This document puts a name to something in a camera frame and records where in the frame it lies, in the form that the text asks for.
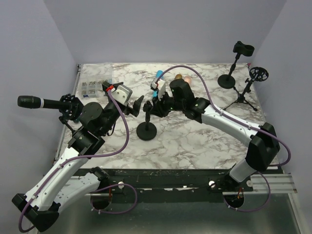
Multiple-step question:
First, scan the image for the black round-base clip stand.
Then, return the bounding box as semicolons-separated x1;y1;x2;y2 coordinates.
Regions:
217;41;255;89

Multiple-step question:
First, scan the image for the black tripod shock-mount stand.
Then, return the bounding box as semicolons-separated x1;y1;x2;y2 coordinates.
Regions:
223;67;269;111

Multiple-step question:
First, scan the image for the black microphone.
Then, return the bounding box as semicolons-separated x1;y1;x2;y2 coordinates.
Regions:
18;96;68;109

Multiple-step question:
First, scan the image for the black stand holding beige microphone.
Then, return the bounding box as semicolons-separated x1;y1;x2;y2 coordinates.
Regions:
136;101;157;141

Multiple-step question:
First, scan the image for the clear plastic screw box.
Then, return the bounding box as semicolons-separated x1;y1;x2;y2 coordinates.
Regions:
78;77;113;98

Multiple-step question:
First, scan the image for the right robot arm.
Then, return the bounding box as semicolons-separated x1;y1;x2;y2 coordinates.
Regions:
150;79;280;191

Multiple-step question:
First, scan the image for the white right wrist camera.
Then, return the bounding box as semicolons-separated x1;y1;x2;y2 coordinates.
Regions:
151;78;166;100

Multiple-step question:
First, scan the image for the blue microphone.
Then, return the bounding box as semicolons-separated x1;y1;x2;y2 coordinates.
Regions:
152;70;165;98

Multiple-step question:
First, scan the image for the beige microphone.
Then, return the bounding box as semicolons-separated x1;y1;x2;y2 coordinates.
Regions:
184;76;192;85

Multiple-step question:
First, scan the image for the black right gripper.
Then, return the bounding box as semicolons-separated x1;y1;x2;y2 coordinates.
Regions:
149;90;185;117

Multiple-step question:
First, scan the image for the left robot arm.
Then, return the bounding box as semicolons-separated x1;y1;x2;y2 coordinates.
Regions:
12;93;144;232

